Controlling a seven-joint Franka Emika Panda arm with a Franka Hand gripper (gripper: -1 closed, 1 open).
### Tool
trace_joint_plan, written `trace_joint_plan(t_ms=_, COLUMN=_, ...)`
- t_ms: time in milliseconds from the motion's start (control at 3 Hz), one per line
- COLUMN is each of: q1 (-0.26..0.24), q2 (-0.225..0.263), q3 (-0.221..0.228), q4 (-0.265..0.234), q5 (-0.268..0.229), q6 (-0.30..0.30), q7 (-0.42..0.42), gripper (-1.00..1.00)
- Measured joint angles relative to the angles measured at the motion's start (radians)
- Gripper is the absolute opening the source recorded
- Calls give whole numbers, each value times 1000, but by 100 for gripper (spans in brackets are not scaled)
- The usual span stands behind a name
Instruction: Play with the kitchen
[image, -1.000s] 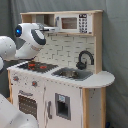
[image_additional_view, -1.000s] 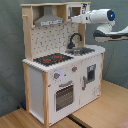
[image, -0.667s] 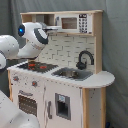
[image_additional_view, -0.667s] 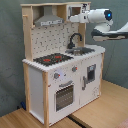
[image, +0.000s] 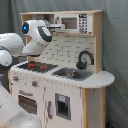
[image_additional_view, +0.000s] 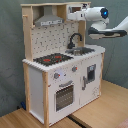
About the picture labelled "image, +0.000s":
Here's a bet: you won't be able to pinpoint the left red stove knob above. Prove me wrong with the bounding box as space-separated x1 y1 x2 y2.
13 76 19 81

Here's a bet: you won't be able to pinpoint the black toy faucet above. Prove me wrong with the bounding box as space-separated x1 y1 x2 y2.
76 50 94 70

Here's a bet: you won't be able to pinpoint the grey backdrop curtain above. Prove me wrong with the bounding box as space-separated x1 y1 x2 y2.
0 0 128 128

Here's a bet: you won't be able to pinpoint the white oven door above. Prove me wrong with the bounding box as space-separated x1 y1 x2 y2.
12 86 44 123

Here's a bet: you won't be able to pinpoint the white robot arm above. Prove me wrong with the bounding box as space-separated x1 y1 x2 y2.
0 20 65 128

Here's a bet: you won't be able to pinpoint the wooden toy kitchen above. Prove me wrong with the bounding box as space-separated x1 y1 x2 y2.
10 10 114 128

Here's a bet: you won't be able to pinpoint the black stovetop red burners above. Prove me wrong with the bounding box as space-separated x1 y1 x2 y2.
20 61 57 73

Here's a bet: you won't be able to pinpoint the red stove knob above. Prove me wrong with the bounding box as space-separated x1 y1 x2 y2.
13 76 19 81
32 81 37 87

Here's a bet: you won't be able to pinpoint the right red stove knob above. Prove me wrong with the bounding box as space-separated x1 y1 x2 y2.
32 81 37 87

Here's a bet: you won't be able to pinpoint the grey toy sink basin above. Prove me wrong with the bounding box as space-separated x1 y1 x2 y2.
52 67 92 81

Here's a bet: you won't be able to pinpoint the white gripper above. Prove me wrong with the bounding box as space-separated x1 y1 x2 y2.
49 24 65 31

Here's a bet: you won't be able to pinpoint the white toy microwave door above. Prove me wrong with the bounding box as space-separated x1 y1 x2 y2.
55 14 92 34

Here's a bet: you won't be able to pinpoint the white cabinet door ice dispenser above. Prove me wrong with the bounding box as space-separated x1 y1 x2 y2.
45 87 81 128

